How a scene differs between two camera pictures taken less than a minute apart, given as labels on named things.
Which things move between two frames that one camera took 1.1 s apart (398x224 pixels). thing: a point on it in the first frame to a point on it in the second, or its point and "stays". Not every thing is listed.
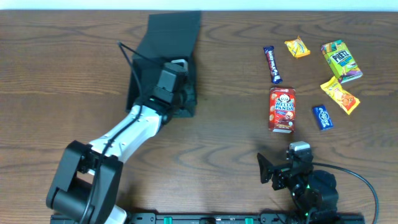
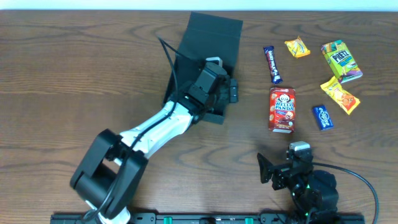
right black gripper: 278,173 stays
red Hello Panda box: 282,110 stays
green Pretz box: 341,61 stays
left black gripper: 188,86 to 232,90
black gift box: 174,36 to 209,38
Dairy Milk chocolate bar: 275,76 stays
